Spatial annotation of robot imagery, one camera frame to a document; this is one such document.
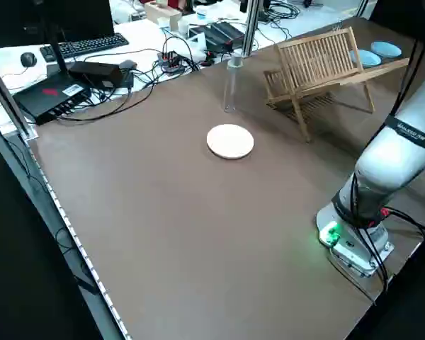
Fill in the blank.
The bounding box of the black monitor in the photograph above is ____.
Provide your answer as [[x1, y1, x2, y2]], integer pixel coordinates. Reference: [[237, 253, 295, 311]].
[[0, 0, 115, 75]]

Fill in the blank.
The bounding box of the aluminium frame rail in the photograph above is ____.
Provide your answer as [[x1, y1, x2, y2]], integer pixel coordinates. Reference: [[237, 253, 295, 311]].
[[0, 47, 40, 141]]

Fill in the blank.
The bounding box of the blue round plate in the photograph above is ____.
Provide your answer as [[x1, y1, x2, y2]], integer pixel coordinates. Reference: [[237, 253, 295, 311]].
[[349, 49, 382, 69], [370, 41, 402, 59]]

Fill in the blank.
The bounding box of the pale round plate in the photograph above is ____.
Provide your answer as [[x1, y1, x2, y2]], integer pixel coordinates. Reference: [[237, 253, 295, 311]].
[[206, 124, 255, 160]]

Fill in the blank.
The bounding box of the black box red logo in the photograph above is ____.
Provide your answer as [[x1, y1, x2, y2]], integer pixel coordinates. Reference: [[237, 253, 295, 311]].
[[13, 76, 93, 125]]

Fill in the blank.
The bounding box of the black power adapter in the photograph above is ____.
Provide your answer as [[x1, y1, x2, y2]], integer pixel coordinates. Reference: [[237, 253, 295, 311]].
[[69, 60, 135, 89]]

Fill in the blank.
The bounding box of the aluminium post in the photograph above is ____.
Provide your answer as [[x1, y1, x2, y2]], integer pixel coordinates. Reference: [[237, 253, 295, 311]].
[[241, 0, 261, 57]]

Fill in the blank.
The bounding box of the clear bottle grey cap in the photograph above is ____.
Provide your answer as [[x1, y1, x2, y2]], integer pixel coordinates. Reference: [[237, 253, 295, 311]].
[[222, 49, 244, 114]]

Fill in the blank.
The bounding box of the usb hub with plugs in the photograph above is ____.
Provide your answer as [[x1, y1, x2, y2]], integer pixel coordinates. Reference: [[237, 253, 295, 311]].
[[157, 50, 185, 74]]

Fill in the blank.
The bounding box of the black keyboard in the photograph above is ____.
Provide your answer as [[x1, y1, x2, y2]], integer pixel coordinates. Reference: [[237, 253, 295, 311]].
[[38, 33, 130, 63]]

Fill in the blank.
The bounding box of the pale wooden box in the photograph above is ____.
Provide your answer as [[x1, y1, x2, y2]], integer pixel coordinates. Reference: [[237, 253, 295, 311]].
[[144, 1, 183, 28]]

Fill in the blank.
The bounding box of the wooden dish rack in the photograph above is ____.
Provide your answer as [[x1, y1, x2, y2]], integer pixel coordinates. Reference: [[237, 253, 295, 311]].
[[263, 26, 411, 143]]

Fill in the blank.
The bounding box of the black arm foot cable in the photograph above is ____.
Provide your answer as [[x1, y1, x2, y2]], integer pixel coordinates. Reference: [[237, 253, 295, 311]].
[[327, 207, 425, 305]]

